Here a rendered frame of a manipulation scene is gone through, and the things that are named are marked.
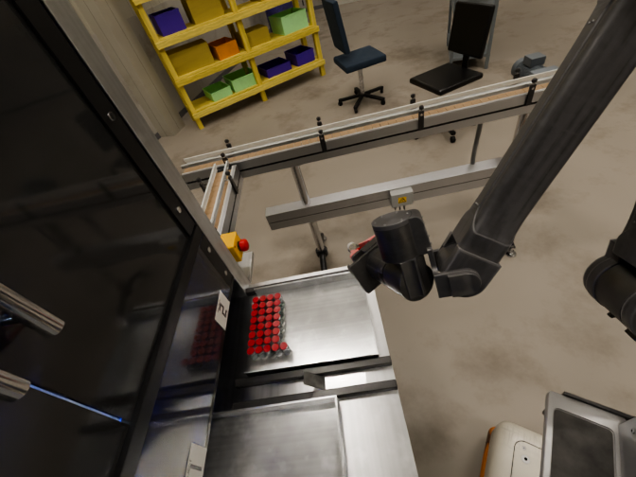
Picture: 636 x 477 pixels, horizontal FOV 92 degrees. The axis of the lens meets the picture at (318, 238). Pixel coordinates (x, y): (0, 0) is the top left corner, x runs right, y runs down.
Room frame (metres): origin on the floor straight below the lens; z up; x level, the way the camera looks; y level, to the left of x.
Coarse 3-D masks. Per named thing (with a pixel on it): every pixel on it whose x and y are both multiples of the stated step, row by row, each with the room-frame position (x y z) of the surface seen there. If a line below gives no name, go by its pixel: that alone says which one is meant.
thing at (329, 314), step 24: (264, 288) 0.61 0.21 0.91; (288, 288) 0.60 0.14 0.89; (312, 288) 0.57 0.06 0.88; (336, 288) 0.55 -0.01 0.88; (360, 288) 0.52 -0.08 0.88; (288, 312) 0.52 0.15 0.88; (312, 312) 0.49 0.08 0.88; (336, 312) 0.47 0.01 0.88; (360, 312) 0.44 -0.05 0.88; (288, 336) 0.44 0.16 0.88; (312, 336) 0.42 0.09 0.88; (336, 336) 0.40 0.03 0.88; (360, 336) 0.38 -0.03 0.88; (288, 360) 0.38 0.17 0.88; (312, 360) 0.35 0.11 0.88; (336, 360) 0.32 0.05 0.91
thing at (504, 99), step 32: (448, 96) 1.32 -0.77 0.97; (480, 96) 1.24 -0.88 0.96; (512, 96) 1.22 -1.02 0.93; (320, 128) 1.41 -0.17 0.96; (352, 128) 1.33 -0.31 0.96; (384, 128) 1.28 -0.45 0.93; (416, 128) 1.26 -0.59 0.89; (448, 128) 1.24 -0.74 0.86; (192, 160) 1.52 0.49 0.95; (224, 160) 1.39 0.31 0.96; (256, 160) 1.38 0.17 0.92; (288, 160) 1.35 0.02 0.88
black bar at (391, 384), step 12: (360, 384) 0.26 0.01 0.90; (372, 384) 0.25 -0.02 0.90; (384, 384) 0.24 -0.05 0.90; (396, 384) 0.23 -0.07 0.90; (288, 396) 0.28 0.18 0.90; (300, 396) 0.27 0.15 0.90; (312, 396) 0.26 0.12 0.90; (324, 396) 0.26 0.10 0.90; (348, 396) 0.24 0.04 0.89; (240, 408) 0.29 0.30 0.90
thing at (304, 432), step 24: (264, 408) 0.27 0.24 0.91; (288, 408) 0.26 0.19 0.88; (312, 408) 0.24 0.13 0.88; (336, 408) 0.22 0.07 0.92; (216, 432) 0.26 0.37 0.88; (240, 432) 0.24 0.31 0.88; (264, 432) 0.23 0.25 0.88; (288, 432) 0.21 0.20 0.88; (312, 432) 0.20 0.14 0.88; (336, 432) 0.18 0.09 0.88; (216, 456) 0.21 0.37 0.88; (240, 456) 0.19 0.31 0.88; (264, 456) 0.18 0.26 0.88; (288, 456) 0.17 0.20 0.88; (312, 456) 0.15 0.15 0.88; (336, 456) 0.14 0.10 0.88
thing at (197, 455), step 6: (192, 444) 0.20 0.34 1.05; (192, 450) 0.19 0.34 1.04; (198, 450) 0.19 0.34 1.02; (204, 450) 0.19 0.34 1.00; (192, 456) 0.18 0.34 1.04; (198, 456) 0.18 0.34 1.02; (204, 456) 0.18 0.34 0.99; (192, 462) 0.17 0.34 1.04; (198, 462) 0.17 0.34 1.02; (204, 462) 0.18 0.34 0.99; (186, 468) 0.16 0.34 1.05; (192, 468) 0.16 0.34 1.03; (186, 474) 0.15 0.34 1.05; (192, 474) 0.15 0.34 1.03; (198, 474) 0.15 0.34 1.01
